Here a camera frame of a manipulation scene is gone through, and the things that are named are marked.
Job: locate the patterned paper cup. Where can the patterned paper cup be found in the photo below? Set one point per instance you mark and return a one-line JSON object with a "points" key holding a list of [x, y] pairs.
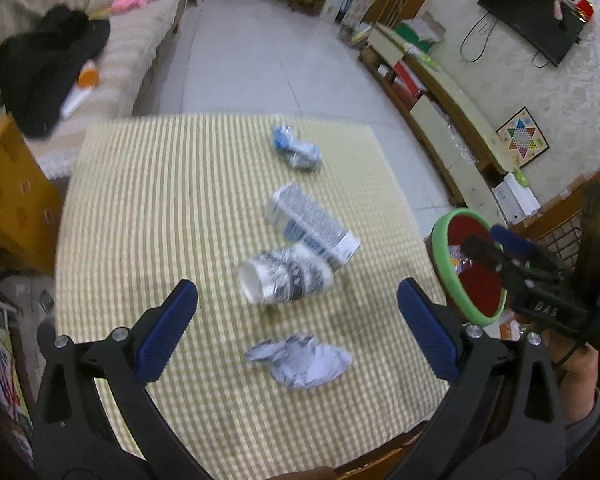
{"points": [[285, 280]]}

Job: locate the green bin with red inside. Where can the green bin with red inside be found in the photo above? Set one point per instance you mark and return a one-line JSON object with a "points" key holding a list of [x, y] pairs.
{"points": [[480, 285]]}

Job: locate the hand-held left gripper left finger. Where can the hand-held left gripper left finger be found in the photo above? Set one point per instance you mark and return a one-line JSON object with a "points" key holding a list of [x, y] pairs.
{"points": [[167, 330]]}

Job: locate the beige striped sofa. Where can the beige striped sofa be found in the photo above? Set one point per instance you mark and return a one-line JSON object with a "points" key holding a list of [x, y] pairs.
{"points": [[130, 45]]}

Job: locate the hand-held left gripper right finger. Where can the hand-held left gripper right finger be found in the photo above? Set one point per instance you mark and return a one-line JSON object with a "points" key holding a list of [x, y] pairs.
{"points": [[427, 330]]}

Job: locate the crumpled white paper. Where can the crumpled white paper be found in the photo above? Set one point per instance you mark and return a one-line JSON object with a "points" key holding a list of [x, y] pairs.
{"points": [[305, 362]]}

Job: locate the person's right forearm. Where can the person's right forearm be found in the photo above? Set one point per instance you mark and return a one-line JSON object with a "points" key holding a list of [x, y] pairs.
{"points": [[580, 385]]}

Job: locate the cardboard box with green sheet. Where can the cardboard box with green sheet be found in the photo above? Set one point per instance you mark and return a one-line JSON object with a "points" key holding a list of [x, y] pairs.
{"points": [[420, 35]]}

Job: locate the black television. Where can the black television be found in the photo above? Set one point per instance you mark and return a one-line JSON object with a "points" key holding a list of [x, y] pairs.
{"points": [[530, 15]]}

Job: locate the colourful picture books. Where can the colourful picture books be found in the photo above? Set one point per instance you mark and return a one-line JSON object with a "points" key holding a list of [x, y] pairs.
{"points": [[2, 375]]}

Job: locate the red flat box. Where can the red flat box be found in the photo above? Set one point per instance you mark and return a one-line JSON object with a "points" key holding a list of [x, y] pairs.
{"points": [[407, 79]]}

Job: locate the black clothing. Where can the black clothing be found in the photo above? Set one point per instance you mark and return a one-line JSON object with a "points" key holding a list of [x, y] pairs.
{"points": [[45, 60]]}

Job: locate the star checkers board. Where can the star checkers board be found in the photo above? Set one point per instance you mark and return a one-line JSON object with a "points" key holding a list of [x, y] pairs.
{"points": [[522, 137]]}

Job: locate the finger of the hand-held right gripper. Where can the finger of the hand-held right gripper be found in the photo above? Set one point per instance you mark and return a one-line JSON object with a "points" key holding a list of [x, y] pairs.
{"points": [[512, 240], [490, 257]]}

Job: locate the long cream television cabinet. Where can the long cream television cabinet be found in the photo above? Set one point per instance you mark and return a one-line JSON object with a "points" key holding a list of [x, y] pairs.
{"points": [[445, 105]]}

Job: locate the pink toy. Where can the pink toy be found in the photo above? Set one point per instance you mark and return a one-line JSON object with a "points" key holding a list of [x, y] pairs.
{"points": [[127, 2]]}

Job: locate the white box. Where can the white box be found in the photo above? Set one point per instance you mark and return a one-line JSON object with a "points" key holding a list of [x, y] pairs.
{"points": [[517, 199]]}

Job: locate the white printed carton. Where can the white printed carton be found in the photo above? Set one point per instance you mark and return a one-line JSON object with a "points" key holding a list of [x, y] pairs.
{"points": [[310, 222]]}

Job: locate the small red box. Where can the small red box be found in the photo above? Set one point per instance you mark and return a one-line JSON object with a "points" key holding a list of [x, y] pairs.
{"points": [[585, 8]]}

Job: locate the white bottle with orange cap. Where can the white bottle with orange cap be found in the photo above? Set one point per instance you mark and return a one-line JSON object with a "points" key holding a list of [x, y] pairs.
{"points": [[80, 90]]}

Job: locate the brown wooden cabinet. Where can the brown wooden cabinet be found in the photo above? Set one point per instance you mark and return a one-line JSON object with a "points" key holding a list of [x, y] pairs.
{"points": [[10, 195]]}

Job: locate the yellow checked tablecloth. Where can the yellow checked tablecloth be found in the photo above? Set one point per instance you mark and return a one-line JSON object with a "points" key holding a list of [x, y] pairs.
{"points": [[180, 210]]}

